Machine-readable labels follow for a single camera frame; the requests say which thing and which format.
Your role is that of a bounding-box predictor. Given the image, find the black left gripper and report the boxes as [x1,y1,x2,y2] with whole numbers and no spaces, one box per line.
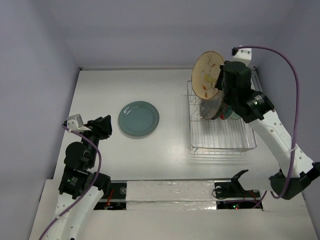
[79,114,112,166]

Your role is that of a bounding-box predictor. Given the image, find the beige bird pattern plate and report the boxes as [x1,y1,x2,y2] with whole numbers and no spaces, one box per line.
[191,51,224,100]

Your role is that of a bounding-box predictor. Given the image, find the dark brown patterned plate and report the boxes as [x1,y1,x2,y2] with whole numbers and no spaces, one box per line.
[200,91,225,120]

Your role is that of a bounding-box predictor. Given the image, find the light blue plate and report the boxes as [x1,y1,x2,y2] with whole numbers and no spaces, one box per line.
[118,101,160,137]

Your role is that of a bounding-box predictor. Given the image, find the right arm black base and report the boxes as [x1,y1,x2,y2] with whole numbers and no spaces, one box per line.
[211,182,261,200]

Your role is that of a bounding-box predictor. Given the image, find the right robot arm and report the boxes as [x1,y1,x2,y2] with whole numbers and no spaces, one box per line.
[215,61,320,200]

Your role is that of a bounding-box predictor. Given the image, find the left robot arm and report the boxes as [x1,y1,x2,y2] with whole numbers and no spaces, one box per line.
[40,114,112,240]

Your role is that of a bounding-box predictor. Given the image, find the red and teal plate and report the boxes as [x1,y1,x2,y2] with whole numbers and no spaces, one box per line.
[219,105,234,121]

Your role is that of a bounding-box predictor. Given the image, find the green floral plate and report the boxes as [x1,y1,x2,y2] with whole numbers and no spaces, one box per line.
[230,112,241,120]

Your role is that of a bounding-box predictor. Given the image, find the white foam block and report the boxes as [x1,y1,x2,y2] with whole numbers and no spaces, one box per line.
[125,180,217,211]

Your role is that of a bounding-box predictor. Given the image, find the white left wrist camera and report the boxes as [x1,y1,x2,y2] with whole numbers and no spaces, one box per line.
[62,114,90,133]

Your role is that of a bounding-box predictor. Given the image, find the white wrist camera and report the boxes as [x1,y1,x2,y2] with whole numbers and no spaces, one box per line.
[62,114,90,133]
[231,46,252,67]

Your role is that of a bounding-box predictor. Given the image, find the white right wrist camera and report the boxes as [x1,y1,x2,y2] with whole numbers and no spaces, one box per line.
[231,46,252,67]

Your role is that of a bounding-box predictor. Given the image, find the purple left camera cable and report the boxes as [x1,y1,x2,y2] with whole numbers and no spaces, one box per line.
[36,122,103,240]

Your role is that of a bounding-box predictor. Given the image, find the purple camera cable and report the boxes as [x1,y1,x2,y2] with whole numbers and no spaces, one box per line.
[36,122,103,240]
[232,45,301,210]

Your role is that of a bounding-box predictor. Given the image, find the metal wire dish rack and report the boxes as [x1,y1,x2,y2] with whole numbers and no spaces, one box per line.
[187,81,257,155]

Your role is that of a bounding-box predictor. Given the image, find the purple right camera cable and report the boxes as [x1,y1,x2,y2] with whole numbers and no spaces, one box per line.
[232,45,301,210]

